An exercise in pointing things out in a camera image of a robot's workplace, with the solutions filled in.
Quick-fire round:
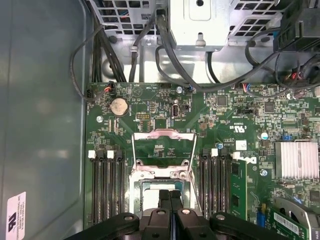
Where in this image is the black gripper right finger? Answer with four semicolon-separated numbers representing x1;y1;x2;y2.
170;190;286;240

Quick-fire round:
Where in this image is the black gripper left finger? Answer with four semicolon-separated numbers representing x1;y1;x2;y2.
64;189;173;240

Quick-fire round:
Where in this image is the metal socket cover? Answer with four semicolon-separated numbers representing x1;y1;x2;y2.
131;128;198;176

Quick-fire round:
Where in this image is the green RAM stick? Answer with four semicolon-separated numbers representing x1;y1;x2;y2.
230;159;249;222

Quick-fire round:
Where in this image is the black graphics card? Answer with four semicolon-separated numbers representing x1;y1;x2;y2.
271;196;320;240

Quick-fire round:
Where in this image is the green motherboard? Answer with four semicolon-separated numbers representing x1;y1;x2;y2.
84;82;320;240

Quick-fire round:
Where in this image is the round coin battery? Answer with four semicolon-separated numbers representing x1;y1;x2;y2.
110;97;129;118

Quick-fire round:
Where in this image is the silver finned heat sink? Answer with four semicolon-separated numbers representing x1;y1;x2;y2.
274;141;320;180

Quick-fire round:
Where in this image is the white label sticker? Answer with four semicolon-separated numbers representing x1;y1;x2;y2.
5;191;27;238

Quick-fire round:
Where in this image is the black grey PC case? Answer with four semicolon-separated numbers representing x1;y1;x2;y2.
0;0;320;240

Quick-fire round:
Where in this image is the metal wire locking lever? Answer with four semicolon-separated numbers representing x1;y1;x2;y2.
189;171;202;210

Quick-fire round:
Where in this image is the thin black cable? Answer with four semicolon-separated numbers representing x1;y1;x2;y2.
69;23;116;103

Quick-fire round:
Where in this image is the grey cable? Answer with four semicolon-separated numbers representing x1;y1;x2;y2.
127;7;163;84

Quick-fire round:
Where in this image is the black cable bundle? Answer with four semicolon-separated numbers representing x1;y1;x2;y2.
91;24;129;83

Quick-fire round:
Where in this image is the thick black cable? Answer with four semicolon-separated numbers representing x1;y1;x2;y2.
154;7;285;91

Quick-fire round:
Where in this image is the black plastic bracket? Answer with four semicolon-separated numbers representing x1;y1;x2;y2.
272;0;320;55

